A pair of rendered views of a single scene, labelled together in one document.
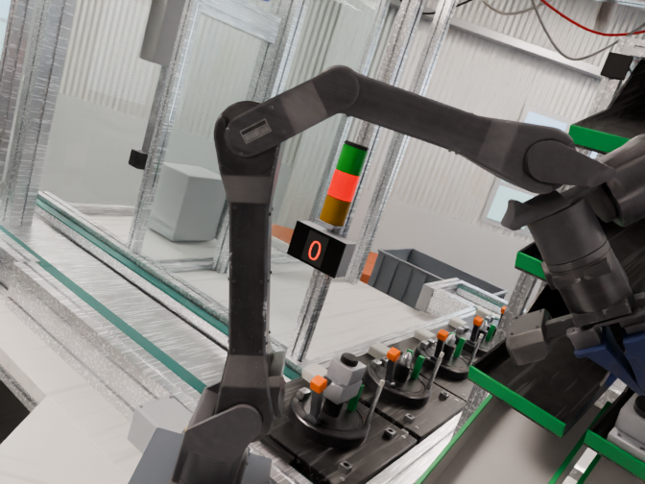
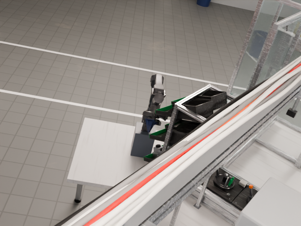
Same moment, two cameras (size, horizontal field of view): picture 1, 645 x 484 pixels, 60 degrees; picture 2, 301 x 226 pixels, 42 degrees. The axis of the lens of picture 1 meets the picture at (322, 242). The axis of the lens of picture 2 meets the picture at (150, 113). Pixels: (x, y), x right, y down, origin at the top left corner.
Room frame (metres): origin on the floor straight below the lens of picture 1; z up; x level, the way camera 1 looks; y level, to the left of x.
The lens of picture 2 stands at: (0.43, -2.22, 2.61)
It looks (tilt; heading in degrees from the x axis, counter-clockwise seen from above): 32 degrees down; 88
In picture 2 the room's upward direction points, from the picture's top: 14 degrees clockwise
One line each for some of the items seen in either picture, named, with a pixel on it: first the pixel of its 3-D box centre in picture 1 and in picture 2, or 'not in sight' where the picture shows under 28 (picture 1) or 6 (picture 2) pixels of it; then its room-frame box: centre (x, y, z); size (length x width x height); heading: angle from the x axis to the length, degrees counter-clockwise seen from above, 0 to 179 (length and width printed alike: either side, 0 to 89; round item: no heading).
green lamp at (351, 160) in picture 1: (351, 159); not in sight; (1.05, 0.00, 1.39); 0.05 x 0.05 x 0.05
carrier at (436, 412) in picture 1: (402, 369); (225, 178); (1.06, -0.24, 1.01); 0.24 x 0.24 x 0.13; 58
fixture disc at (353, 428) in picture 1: (328, 417); not in sight; (0.85, -0.10, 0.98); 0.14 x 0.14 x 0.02
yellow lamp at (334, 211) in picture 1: (335, 209); not in sight; (1.05, 0.00, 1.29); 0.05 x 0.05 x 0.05
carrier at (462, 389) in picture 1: (447, 348); (259, 199); (1.27, -0.37, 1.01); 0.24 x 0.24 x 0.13; 58
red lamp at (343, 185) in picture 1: (343, 184); not in sight; (1.05, 0.00, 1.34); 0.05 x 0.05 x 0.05
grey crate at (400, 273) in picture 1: (436, 289); not in sight; (2.91, -0.67, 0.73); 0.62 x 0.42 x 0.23; 58
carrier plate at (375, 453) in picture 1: (325, 426); not in sight; (0.85, -0.10, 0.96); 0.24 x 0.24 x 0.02; 58
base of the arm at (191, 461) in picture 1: (212, 457); (146, 125); (0.50, 0.04, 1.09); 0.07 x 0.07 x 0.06; 4
